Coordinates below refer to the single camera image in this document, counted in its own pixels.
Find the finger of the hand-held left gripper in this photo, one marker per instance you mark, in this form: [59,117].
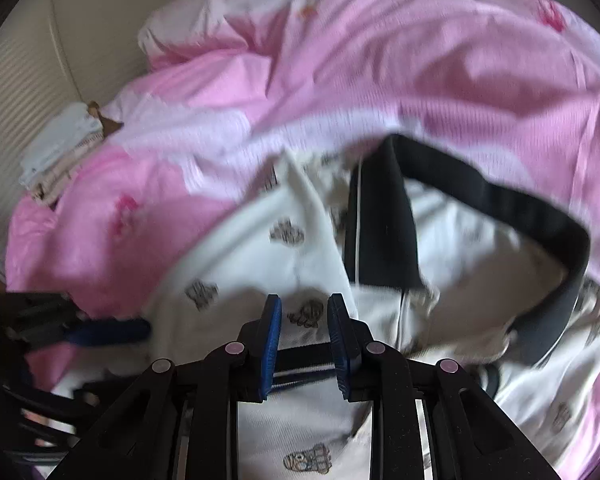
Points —
[115,331]

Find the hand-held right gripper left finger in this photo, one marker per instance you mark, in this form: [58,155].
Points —
[272,345]

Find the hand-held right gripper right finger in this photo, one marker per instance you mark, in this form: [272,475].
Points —
[337,345]

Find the white printed polo shirt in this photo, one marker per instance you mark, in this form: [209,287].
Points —
[260,260]

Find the stack of folded clothes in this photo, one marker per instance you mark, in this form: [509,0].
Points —
[60,140]

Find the folded light clothes stack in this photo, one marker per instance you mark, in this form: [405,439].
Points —
[107,122]

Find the cream folded garment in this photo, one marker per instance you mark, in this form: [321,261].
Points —
[65,172]

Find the white wardrobe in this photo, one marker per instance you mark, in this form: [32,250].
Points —
[25,85]

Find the pink floral duvet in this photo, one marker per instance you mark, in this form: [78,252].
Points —
[380,60]

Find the pink and white pillow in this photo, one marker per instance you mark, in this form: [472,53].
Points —
[205,25]

